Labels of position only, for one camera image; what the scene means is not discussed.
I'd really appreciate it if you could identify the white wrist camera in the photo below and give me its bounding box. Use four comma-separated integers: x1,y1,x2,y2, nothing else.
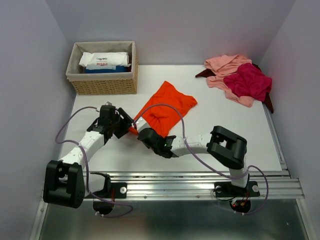
105,101,113,106
134,117,150,133

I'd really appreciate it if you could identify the dark maroon t-shirt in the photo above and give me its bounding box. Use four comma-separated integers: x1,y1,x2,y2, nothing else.
195,63,274,113

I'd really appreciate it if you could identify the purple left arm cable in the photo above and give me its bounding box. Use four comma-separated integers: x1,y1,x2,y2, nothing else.
54,106,134,218

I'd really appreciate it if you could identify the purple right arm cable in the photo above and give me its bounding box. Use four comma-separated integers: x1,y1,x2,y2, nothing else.
133,103,270,217

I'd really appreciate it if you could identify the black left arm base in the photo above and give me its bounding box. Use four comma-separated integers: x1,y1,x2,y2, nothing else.
89,172,128,218

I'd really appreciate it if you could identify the white rolled t-shirt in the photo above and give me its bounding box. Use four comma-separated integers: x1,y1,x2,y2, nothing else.
79,52,131,67

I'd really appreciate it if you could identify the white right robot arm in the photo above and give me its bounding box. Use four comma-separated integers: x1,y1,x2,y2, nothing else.
137,126,249,195

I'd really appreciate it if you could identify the woven wicker basket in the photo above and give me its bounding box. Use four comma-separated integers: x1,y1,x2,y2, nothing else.
65,41,138,95

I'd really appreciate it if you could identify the orange t-shirt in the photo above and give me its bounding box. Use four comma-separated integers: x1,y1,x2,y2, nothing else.
134,81,198,137

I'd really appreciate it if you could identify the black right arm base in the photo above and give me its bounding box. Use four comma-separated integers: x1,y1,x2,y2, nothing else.
213,181,260,214

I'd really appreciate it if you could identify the blue rolled t-shirt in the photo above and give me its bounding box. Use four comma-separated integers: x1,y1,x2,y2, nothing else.
84,65,132,74

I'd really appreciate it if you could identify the magenta t-shirt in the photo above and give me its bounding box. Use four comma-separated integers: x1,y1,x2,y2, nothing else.
223,63,273,102

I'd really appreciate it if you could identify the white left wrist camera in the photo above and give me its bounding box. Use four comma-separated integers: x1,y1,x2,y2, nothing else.
105,101,113,106

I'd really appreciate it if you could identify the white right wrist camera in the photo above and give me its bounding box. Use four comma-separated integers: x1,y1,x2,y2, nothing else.
134,117,150,133

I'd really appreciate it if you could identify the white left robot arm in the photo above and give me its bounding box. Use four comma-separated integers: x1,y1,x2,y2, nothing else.
43,105,134,208

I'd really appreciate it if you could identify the aluminium mounting rail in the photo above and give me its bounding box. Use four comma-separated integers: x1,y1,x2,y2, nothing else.
39,170,306,201

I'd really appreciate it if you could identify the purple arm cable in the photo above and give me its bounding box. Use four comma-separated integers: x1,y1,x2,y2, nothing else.
54,106,134,218
133,103,270,217

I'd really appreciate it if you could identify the light pink t-shirt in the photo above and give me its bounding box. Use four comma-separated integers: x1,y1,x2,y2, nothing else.
204,54,254,108

